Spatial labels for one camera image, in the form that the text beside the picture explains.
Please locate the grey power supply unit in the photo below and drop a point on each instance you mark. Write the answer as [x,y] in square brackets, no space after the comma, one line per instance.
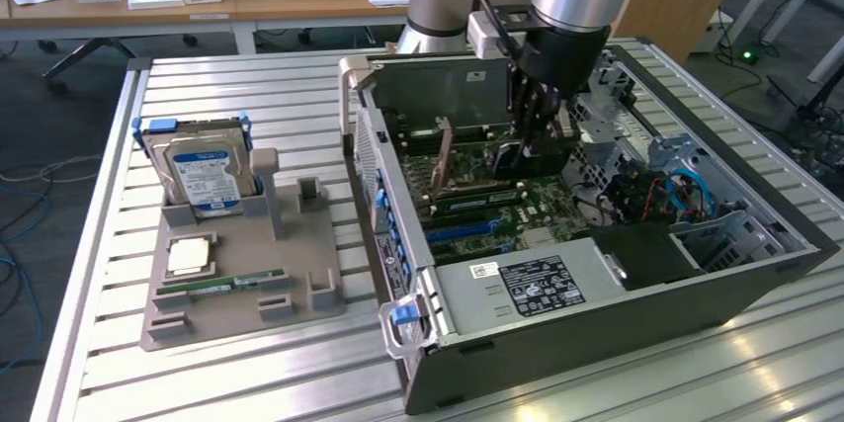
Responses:
[475,303]

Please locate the black fan duct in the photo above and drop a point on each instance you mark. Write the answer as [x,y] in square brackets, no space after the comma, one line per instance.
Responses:
[646,254]

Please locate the silver finned chipset heatsink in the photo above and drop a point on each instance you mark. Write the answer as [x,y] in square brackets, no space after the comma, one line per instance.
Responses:
[541,239]

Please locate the hard disk in blue carrier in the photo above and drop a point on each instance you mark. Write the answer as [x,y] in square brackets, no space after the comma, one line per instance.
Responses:
[205,170]

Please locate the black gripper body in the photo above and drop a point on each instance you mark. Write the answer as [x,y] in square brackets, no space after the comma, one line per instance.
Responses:
[565,59]

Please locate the black RAM slot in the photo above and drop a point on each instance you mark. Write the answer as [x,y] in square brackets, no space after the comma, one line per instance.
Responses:
[475,191]
[475,195]
[475,200]
[475,205]

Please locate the black chair base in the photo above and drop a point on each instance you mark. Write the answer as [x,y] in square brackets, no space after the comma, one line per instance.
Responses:
[86,59]

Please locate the black and silver PC case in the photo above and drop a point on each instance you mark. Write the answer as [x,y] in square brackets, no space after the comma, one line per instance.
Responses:
[594,343]

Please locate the silver CPU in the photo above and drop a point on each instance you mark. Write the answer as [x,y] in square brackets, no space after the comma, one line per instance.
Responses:
[190,256]

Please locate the tall silver disk bay cage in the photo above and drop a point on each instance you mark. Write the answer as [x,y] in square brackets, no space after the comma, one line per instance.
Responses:
[634,110]

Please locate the green RAM stick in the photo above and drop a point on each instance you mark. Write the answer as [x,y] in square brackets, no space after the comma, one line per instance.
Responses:
[218,283]

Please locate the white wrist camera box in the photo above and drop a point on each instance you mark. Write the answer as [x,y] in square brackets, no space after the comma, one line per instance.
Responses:
[485,36]

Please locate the grey parts rack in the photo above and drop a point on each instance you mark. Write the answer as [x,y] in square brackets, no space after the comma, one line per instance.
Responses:
[303,254]

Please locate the green Dell motherboard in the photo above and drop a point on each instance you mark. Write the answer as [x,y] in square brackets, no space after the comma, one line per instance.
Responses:
[541,214]

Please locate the blue expansion slot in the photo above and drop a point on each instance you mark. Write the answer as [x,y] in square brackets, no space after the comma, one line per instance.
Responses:
[462,233]

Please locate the device with green light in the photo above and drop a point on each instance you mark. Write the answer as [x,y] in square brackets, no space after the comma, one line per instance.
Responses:
[750,55]

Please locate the small silver disk bay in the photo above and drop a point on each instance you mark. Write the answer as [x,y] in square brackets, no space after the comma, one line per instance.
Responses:
[726,244]

